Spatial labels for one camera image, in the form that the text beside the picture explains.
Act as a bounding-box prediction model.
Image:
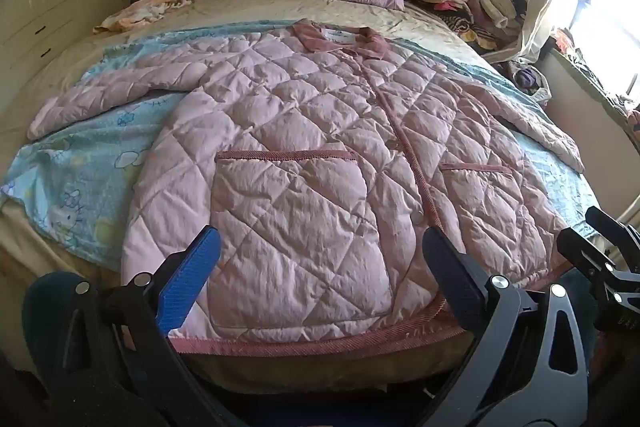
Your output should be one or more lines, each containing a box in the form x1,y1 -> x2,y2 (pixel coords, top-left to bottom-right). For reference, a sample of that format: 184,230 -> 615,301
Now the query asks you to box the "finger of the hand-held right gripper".
556,227 -> 640,333
585,206 -> 640,258

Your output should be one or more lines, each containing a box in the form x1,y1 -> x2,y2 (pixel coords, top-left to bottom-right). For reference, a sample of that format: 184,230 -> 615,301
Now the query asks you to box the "pink quilted jacket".
27,19 -> 586,355

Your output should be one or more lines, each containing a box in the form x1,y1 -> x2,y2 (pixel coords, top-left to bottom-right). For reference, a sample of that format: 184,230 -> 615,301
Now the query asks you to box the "cluttered green windowsill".
547,27 -> 640,142

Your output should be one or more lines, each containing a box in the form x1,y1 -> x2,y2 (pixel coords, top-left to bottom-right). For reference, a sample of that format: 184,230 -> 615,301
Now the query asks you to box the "window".
565,0 -> 640,98

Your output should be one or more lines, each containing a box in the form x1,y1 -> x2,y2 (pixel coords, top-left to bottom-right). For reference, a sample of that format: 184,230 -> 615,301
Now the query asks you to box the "peach printed garment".
92,0 -> 197,35

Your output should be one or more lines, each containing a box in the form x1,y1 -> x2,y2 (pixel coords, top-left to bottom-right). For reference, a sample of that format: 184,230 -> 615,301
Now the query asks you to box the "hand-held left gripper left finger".
50,226 -> 241,427

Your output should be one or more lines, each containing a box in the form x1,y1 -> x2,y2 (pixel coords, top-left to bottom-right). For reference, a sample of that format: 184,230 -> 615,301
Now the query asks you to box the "light blue cartoon bed sheet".
0,19 -> 601,273

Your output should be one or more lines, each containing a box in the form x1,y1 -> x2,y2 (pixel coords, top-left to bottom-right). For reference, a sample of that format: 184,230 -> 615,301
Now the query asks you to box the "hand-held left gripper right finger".
415,227 -> 591,427

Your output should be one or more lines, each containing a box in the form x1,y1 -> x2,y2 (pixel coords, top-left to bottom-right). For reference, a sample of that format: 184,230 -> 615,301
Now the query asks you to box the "bed with beige sheet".
0,0 -> 601,403

